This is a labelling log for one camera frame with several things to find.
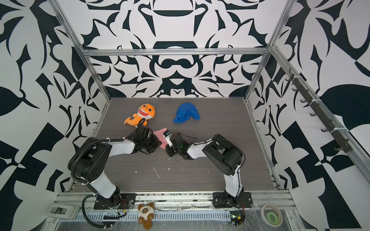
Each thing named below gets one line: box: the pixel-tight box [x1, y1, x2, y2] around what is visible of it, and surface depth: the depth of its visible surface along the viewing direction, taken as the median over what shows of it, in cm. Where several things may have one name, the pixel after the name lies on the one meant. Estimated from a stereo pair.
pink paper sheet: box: [153, 128, 169, 150], surface depth 95 cm
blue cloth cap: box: [172, 102, 201, 124], surface depth 107 cm
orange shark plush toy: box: [123, 103, 156, 127], surface depth 104 cm
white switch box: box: [47, 203, 81, 219], surface depth 70 cm
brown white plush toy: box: [137, 202, 155, 231], surface depth 70 cm
